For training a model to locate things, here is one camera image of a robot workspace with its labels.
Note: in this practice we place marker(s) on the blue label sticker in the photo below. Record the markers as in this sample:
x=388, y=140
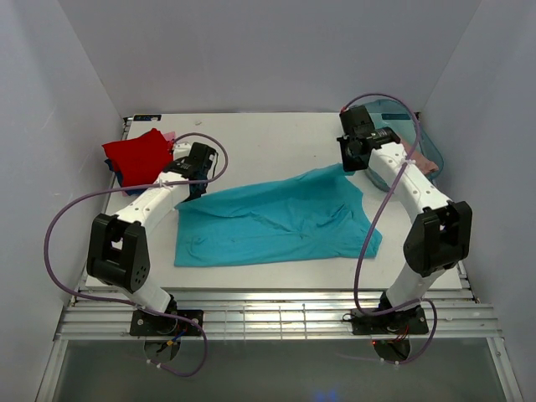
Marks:
x=146, y=117

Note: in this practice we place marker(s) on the pink t shirt in bin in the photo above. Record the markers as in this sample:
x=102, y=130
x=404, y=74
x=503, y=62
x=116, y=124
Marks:
x=425, y=165

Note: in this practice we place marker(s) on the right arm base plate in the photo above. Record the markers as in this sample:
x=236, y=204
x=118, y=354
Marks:
x=410, y=322

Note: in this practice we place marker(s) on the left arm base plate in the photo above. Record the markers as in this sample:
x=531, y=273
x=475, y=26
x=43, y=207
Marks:
x=147, y=325

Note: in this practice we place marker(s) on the teal plastic bin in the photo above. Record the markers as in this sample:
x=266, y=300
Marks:
x=386, y=112

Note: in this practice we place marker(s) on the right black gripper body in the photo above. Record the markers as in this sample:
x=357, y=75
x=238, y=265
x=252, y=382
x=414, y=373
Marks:
x=349, y=161

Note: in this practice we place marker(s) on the blue folded t shirt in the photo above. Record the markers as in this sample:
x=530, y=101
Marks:
x=119, y=180

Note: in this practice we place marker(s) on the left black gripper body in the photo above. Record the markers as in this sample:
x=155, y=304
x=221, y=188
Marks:
x=198, y=186

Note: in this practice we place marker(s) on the red folded t shirt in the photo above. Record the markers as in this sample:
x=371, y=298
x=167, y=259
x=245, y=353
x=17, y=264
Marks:
x=139, y=160

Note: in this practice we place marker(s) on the pink folded t shirt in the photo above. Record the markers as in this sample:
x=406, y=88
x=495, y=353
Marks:
x=170, y=136

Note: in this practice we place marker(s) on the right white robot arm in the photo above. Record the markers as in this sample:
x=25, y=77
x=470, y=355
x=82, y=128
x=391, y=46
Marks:
x=440, y=231

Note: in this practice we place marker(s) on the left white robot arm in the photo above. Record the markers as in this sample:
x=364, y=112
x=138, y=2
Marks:
x=118, y=251

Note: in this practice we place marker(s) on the aluminium rail frame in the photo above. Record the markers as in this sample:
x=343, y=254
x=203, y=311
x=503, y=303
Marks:
x=276, y=315

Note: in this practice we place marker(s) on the teal t shirt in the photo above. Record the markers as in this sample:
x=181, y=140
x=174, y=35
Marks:
x=316, y=215

